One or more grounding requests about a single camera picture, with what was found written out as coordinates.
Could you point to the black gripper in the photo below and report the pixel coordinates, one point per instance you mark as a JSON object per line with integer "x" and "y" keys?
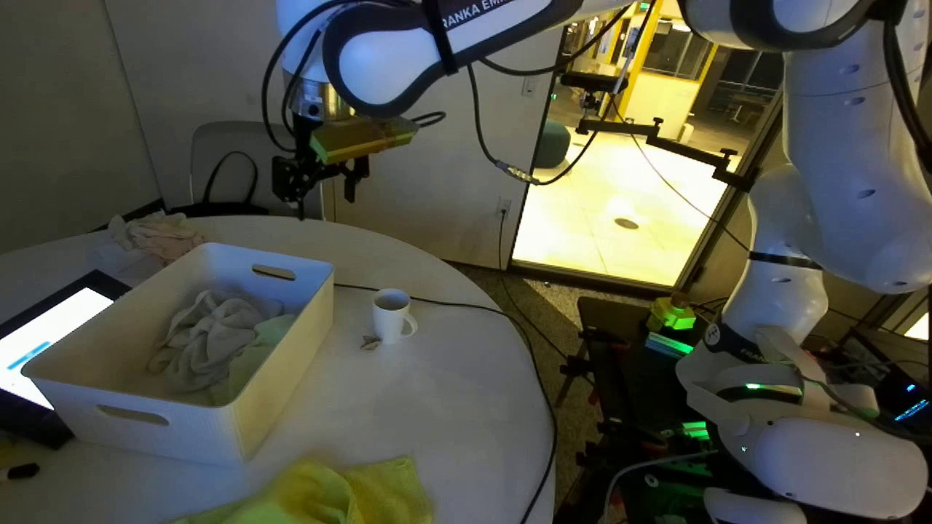
{"x": 340, "y": 145}

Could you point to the white grey towel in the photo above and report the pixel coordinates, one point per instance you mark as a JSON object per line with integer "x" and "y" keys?
{"x": 183, "y": 355}

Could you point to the white plastic basket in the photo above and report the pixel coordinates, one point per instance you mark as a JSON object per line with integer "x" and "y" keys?
{"x": 104, "y": 390}

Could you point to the yellow towel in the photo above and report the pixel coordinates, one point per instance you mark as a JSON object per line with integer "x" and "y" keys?
{"x": 312, "y": 492}

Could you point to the light green towel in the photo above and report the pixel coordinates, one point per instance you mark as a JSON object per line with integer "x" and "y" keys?
{"x": 238, "y": 355}

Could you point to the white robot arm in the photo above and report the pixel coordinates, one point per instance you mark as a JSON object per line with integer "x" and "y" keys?
{"x": 853, "y": 202}

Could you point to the white ceramic mug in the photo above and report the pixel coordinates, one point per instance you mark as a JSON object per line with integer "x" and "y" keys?
{"x": 391, "y": 315}

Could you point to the grey chair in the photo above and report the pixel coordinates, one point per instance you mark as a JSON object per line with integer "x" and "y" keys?
{"x": 232, "y": 171}

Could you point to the pink cloth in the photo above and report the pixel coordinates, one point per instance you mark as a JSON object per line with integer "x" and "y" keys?
{"x": 164, "y": 235}

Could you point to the tablet with lit screen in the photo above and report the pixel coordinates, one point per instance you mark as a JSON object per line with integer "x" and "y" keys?
{"x": 33, "y": 330}

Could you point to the small black object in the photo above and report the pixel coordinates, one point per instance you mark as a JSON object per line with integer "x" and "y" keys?
{"x": 20, "y": 471}

